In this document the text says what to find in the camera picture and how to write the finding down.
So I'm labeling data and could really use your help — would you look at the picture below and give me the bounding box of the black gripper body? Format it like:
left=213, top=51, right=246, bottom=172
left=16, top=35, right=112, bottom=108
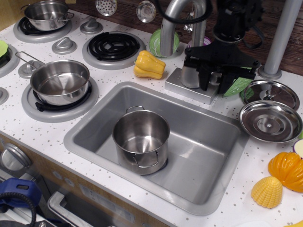
left=184, top=40, right=261, bottom=79

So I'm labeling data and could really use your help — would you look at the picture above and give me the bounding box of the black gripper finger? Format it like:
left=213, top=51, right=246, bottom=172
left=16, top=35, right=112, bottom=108
left=198, top=66, right=214, bottom=91
left=217, top=72, right=237, bottom=94

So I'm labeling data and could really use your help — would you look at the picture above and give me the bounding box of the silver faucet lever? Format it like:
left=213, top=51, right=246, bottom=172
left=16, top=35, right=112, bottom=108
left=209, top=72, right=222, bottom=86

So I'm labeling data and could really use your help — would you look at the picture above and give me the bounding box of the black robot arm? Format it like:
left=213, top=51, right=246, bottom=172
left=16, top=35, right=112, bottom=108
left=181, top=0, right=264, bottom=96

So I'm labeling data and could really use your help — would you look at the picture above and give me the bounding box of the green toy bitter gourd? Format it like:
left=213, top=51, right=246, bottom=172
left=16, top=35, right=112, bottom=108
left=224, top=77, right=253, bottom=96

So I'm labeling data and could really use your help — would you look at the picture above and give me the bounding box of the silver toy faucet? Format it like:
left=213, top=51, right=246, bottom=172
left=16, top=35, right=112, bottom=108
left=160, top=0, right=217, bottom=105

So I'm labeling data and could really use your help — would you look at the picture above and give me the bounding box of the purple toy onion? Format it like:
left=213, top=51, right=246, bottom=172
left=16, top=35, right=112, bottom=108
left=203, top=36, right=212, bottom=46

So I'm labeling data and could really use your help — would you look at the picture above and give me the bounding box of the steel lid with knob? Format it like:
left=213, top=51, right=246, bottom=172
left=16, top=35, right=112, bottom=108
left=240, top=80, right=300, bottom=111

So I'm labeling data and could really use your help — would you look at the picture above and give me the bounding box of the grey support pole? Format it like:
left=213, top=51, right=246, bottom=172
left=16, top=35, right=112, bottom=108
left=258, top=0, right=303, bottom=80

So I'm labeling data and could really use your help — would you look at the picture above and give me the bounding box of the yellow toy bell pepper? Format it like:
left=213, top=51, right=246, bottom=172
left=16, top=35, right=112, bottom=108
left=133, top=50, right=166, bottom=79

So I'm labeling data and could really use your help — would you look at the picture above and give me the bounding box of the steel upturned lid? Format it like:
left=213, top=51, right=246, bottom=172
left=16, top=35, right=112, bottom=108
left=239, top=100, right=303, bottom=143

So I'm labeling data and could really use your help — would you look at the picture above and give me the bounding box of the green toy cabbage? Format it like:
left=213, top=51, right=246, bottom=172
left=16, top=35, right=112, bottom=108
left=149, top=28, right=179, bottom=57

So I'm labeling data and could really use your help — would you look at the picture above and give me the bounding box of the grey toy sink basin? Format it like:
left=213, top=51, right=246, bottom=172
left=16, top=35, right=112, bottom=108
left=64, top=82, right=249, bottom=216

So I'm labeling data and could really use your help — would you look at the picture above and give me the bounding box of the steel pot in sink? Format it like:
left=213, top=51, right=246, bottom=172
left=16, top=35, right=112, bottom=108
left=112, top=106, right=170, bottom=175

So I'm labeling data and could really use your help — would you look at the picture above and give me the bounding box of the hanging steel ladle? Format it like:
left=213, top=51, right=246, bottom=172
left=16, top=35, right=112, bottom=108
left=136, top=0, right=156, bottom=23

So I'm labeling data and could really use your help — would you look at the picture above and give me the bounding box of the purple white toy eggplant slice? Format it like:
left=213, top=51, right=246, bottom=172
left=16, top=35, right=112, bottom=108
left=293, top=139, right=303, bottom=158

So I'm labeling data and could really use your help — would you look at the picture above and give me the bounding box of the black coil burner centre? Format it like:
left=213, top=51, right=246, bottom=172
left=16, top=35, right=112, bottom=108
left=82, top=32, right=146, bottom=70

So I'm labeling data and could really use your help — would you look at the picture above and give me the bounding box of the orange toy pumpkin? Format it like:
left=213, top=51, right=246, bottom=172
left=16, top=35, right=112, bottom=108
left=267, top=152, right=303, bottom=193

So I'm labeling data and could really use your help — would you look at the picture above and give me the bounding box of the hanging perforated steel skimmer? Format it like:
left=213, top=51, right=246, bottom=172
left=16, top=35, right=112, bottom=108
left=95, top=0, right=117, bottom=17

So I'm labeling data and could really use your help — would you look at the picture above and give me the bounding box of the yellow toy corn piece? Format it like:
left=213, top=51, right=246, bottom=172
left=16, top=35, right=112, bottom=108
left=250, top=176, right=283, bottom=209

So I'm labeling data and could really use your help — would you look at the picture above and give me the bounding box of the grey stove knob rear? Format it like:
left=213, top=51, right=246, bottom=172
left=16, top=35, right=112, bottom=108
left=80, top=18, right=103, bottom=35

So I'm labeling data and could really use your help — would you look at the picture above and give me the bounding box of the grey stove knob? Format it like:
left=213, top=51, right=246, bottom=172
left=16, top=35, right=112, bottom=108
left=80, top=18, right=103, bottom=35
left=18, top=60, right=43, bottom=79
left=52, top=37, right=77, bottom=55

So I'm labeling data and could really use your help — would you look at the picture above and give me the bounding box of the grey stove knob middle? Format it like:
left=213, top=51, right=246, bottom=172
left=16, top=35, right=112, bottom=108
left=52, top=37, right=77, bottom=55

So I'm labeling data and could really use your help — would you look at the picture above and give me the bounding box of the burner under saucepan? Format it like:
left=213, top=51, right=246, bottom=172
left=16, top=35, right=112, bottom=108
left=21, top=78, right=99, bottom=123

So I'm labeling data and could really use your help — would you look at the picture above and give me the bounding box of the grey stove knob front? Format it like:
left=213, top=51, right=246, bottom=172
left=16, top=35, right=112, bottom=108
left=18, top=60, right=43, bottom=79

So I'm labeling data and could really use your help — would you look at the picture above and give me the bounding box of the burner at left edge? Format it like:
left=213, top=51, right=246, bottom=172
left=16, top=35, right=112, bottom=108
left=0, top=44, right=19, bottom=78

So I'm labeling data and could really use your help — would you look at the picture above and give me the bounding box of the grey stove knob left edge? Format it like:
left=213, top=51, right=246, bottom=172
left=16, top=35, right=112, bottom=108
left=0, top=87, right=9, bottom=105

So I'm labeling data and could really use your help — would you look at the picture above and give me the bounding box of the green toy leaf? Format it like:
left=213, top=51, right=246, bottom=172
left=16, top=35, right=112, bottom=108
left=0, top=40, right=8, bottom=57

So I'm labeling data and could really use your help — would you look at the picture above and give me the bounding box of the grey oven dial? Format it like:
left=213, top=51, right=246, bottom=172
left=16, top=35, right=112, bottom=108
left=0, top=143, right=32, bottom=172

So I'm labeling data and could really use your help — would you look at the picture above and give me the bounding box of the steel saucepan with handle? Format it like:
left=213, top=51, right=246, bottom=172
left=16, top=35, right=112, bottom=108
left=15, top=51, right=90, bottom=106

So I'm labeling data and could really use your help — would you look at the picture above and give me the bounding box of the steel two-handled pan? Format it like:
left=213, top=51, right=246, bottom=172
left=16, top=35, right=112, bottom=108
left=21, top=0, right=74, bottom=31

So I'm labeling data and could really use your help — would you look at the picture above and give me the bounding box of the burner under two-handled pan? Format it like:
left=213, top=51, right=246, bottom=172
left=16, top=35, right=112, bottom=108
left=13, top=17, right=72, bottom=44

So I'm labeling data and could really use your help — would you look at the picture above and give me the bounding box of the oven door handle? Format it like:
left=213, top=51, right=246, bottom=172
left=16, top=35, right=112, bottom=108
left=47, top=191, right=98, bottom=227

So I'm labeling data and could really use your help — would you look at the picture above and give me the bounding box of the blue clamp with cable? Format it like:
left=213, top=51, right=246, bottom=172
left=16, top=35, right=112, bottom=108
left=0, top=177, right=42, bottom=227

